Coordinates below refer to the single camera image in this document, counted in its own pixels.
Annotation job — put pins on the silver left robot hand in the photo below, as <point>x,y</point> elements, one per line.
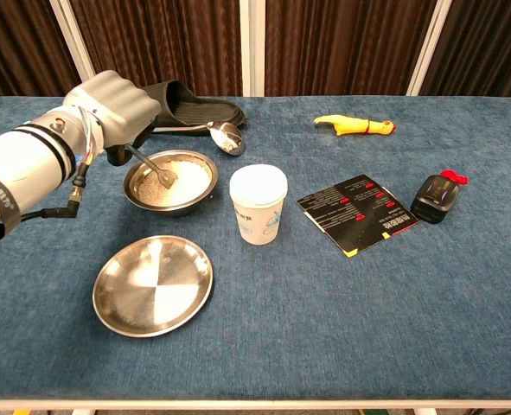
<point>116,108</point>

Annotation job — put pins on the small dark plastic spoon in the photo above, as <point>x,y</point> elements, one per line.
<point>167,178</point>

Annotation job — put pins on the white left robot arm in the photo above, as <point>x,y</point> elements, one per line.
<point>17,164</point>

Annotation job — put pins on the white powder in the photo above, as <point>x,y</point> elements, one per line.
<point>191,176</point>

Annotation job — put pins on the stainless steel bowl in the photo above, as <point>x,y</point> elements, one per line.
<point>173,210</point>

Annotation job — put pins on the white paper cup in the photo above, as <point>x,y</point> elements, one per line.
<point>257,218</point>

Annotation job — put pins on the black rubber slipper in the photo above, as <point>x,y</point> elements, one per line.
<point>203,110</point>

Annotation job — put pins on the stainless steel plate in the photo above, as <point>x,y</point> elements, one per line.
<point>151,285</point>

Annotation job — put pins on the yellow rubber chicken toy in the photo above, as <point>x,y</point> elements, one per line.
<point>350,125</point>

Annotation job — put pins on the black printed booklet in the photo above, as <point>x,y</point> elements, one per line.
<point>359,216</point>

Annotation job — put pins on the blue table cloth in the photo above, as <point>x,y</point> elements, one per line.
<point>324,324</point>

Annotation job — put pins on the black bottle red cap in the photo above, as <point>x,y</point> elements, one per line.
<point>432,199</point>

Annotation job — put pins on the brown screen panel white frame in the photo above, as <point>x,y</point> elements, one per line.
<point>17,43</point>
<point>160,43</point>
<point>488,43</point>
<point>346,43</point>

